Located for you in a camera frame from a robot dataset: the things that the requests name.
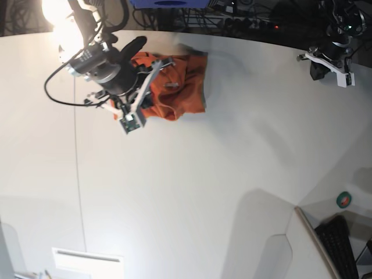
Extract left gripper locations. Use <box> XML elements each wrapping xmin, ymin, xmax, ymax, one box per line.
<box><xmin>310</xmin><ymin>41</ymin><xmax>352</xmax><ymax>81</ymax></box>

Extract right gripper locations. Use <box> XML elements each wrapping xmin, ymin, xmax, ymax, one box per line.
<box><xmin>66</xmin><ymin>36</ymin><xmax>153</xmax><ymax>109</ymax></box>

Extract orange t-shirt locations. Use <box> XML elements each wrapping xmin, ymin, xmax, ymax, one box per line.
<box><xmin>131</xmin><ymin>52</ymin><xmax>208</xmax><ymax>121</ymax></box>

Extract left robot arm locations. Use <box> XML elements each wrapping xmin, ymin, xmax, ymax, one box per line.
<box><xmin>303</xmin><ymin>1</ymin><xmax>367</xmax><ymax>88</ymax></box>

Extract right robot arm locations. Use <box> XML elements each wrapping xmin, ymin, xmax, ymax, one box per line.
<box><xmin>41</xmin><ymin>1</ymin><xmax>159</xmax><ymax>113</ymax></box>

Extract green tape roll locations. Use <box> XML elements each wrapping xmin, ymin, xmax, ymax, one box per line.
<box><xmin>336</xmin><ymin>191</ymin><xmax>352</xmax><ymax>209</ymax></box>

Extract black keyboard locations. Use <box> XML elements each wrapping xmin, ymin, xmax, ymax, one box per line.
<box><xmin>315</xmin><ymin>215</ymin><xmax>359</xmax><ymax>279</ymax></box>

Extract white paper sheet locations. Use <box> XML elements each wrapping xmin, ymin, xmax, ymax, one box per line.
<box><xmin>52</xmin><ymin>248</ymin><xmax>124</xmax><ymax>278</ymax></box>

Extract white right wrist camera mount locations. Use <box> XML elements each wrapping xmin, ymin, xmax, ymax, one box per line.
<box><xmin>84</xmin><ymin>58</ymin><xmax>175</xmax><ymax>134</ymax></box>

